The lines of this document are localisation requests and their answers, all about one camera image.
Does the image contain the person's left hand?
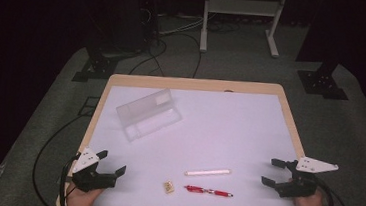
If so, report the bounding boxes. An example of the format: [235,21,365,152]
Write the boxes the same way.
[65,182,104,206]

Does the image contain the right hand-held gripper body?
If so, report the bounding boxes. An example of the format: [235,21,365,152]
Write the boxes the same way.
[274,153,341,203]

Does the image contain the white metal stand frame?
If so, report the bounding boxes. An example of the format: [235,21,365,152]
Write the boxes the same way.
[198,0,288,61]

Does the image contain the long black floor cable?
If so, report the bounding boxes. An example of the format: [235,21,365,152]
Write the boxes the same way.
[28,109,86,206]

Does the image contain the small beige eraser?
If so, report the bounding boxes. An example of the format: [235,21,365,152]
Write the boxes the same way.
[162,180,176,195]

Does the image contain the white pen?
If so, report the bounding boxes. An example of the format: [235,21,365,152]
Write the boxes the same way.
[184,164,232,180]

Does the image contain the white floor cables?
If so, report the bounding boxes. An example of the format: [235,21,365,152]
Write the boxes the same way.
[156,12,207,40]

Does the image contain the red pen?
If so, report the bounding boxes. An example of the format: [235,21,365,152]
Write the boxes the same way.
[183,183,235,199]

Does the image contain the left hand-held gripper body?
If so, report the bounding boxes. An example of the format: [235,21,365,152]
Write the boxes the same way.
[70,145,121,195]

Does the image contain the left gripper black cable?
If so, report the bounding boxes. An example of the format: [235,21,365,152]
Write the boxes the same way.
[57,153,81,206]

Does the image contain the white table mat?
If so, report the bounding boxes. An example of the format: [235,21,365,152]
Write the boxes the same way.
[83,78,313,206]

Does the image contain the black stand base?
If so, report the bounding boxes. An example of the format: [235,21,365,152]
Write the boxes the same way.
[294,58,352,101]
[70,43,121,86]

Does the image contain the wooden table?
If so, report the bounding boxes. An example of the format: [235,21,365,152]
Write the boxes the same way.
[56,65,338,206]

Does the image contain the black floor cables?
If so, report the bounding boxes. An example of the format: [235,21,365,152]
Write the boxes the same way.
[127,27,205,81]

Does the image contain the clear plastic pencil case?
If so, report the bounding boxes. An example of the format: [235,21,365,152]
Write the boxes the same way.
[112,83,185,147]

